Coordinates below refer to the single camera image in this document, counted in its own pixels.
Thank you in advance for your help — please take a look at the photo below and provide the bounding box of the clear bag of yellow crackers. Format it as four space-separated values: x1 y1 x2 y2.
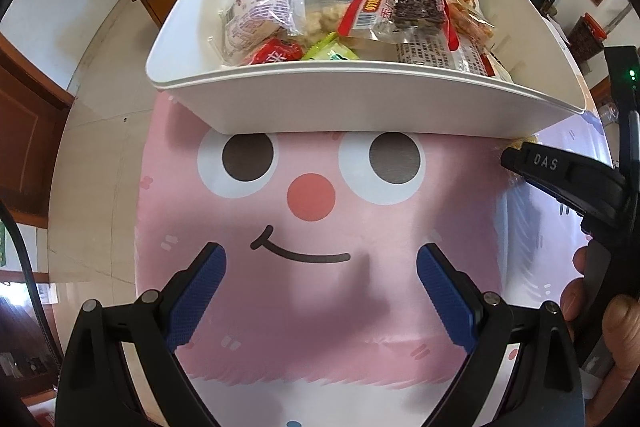
447 0 496 42

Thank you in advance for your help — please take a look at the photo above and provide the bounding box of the cartoon printed table mat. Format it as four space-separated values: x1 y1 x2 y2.
135 94 613 427

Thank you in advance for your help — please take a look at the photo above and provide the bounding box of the clear purple print snack bag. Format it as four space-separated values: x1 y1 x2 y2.
222 0 313 65

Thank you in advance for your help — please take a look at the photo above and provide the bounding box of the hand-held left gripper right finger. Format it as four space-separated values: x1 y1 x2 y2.
416 243 587 427

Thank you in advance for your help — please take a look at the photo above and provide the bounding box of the clear rice cracker packet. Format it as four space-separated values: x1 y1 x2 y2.
336 0 401 42

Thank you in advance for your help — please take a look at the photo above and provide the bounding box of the small red candy packet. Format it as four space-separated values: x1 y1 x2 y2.
240 38 305 66

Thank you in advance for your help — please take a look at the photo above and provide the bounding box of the black cable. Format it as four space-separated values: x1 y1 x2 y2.
0 197 66 358

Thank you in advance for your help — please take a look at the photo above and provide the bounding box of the clear bag with dark print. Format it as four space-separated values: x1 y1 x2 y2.
397 29 488 78

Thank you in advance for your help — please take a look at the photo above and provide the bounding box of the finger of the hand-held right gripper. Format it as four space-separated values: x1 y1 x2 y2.
500 141 628 221

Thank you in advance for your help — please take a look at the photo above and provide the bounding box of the small green snack packet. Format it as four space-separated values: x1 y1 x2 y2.
300 32 358 62

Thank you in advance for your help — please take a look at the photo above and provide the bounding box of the white plastic storage bin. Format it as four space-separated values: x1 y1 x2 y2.
145 0 587 138

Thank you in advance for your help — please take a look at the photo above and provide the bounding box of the dark chocolate square packet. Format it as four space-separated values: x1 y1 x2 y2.
392 0 447 30

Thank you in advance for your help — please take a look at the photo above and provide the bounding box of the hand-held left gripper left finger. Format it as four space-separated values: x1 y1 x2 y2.
52 242 228 427

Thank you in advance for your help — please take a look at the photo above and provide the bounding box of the brown wooden door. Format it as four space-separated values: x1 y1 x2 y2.
0 34 76 228

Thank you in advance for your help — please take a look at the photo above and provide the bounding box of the person's right hand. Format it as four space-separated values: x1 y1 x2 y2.
559 247 640 413

